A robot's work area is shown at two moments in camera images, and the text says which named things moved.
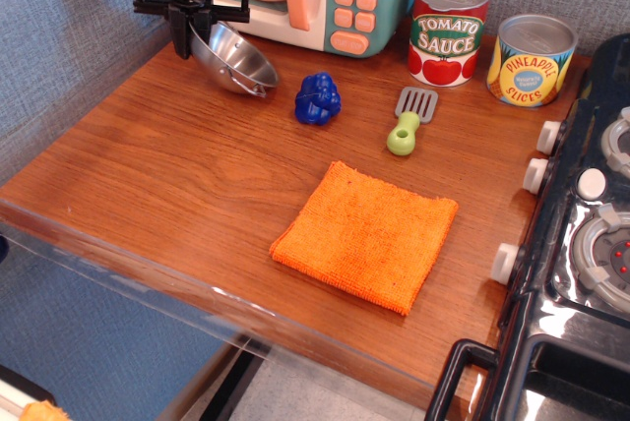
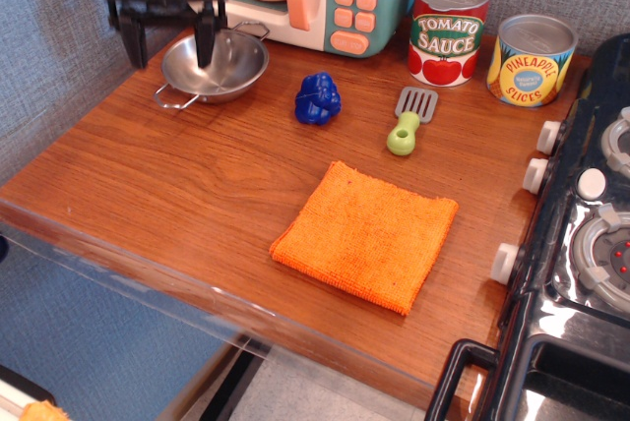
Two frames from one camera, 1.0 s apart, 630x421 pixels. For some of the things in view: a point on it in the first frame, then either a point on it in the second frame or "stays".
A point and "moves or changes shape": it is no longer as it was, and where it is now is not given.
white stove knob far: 548,137 stays
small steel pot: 233,60 moves or changes shape
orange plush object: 42,410 stays
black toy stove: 564,353 stays
